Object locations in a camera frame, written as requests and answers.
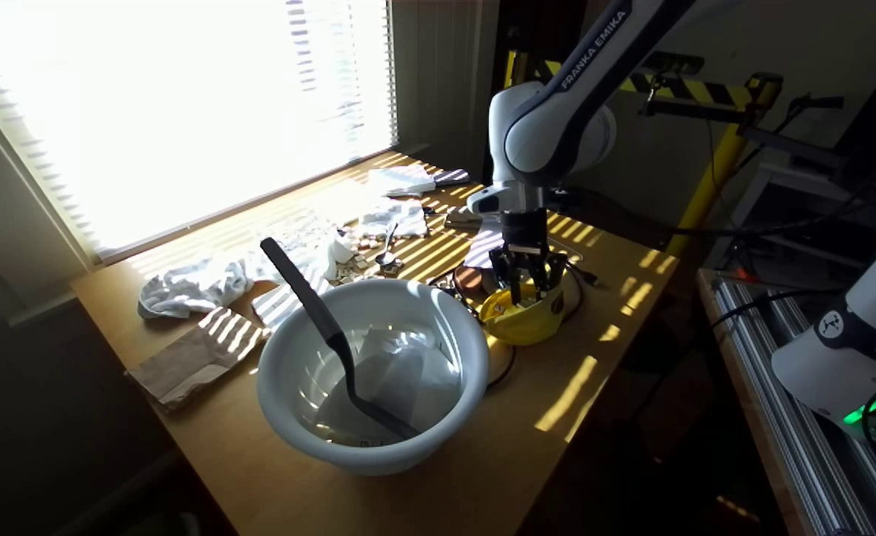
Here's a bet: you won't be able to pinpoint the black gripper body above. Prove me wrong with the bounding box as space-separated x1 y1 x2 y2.
491 187 567 262

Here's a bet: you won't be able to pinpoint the yellow banana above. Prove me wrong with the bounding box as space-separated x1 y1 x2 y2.
473 268 580 348

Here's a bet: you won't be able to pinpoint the dark folded cloth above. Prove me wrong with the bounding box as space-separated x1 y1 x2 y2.
433 168 473 192

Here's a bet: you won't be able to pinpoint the small white rumpled cloth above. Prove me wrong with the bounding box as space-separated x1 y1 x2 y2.
358 198 433 244

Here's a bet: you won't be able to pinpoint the white folded cloth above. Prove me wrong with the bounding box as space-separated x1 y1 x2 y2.
364 162 440 199

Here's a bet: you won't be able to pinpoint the white paper sheet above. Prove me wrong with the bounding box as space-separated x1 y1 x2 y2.
314 326 466 448

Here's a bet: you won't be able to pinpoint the small white tube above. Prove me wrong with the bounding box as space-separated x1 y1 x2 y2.
327 228 358 268

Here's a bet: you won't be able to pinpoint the yellow black striped barrier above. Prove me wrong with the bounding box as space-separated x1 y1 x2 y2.
500 47 784 260

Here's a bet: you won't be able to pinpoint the black spatula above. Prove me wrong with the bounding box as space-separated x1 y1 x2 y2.
260 237 419 443

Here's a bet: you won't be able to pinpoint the white shelf unit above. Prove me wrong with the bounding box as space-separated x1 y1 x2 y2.
716 147 876 278

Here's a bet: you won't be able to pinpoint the large white bowl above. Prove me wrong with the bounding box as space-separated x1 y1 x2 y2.
253 278 491 476

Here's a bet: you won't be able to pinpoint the white crumpled cloth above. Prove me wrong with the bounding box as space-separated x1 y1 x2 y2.
136 254 263 321

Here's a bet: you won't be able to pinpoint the brown folded cloth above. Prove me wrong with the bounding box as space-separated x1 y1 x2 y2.
123 308 269 412

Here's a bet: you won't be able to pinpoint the white window blinds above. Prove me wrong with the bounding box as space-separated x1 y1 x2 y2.
0 0 403 265

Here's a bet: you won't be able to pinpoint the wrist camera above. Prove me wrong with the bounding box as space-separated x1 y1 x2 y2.
466 187 507 219

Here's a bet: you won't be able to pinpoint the thin black table cable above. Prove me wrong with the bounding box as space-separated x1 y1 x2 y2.
481 260 600 393

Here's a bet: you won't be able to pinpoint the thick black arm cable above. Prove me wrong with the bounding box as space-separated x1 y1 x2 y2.
554 147 876 242

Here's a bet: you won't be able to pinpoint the black stereo camera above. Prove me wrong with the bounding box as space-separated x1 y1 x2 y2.
656 52 707 83

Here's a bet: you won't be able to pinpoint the aluminium rail robot platform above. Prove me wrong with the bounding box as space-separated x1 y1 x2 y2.
695 265 876 536

